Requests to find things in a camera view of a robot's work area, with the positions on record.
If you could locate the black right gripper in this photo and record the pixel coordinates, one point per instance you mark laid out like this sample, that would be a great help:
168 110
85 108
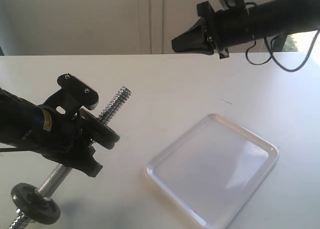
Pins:
203 36

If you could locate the white rectangular plastic tray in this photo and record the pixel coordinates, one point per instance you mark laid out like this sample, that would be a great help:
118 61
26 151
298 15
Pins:
212 170

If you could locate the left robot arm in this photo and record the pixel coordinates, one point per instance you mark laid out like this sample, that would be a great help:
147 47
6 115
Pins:
13 121

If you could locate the chrome threaded dumbbell bar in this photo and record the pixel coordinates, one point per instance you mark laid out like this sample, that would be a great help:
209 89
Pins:
99 132

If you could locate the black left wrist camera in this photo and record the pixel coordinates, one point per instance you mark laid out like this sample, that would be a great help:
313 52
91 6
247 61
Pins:
72 95

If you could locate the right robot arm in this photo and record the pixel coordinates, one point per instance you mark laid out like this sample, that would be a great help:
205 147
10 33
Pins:
237 24

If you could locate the dark window frame post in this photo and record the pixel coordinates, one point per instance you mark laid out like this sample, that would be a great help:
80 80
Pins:
278 42

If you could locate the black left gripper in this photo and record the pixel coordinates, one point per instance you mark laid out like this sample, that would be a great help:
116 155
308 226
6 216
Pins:
61 139

